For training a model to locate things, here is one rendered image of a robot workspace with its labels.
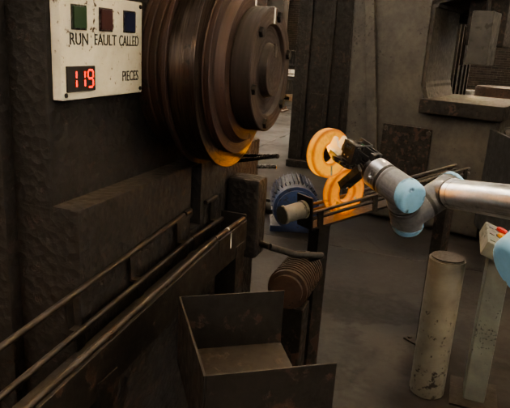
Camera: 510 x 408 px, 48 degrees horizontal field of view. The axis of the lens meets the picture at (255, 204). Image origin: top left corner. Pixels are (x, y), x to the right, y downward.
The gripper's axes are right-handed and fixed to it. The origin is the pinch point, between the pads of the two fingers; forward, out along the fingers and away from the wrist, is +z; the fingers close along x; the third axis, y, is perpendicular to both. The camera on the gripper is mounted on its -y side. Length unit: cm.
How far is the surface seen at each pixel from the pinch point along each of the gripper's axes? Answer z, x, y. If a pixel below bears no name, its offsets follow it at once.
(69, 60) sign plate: -24, 92, 33
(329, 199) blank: -6.4, -0.9, -15.9
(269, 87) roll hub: -20, 45, 27
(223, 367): -61, 73, -10
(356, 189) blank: -5.9, -12.3, -13.5
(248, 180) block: -5.2, 32.6, -6.3
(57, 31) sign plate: -23, 94, 38
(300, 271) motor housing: -21.5, 18.2, -29.9
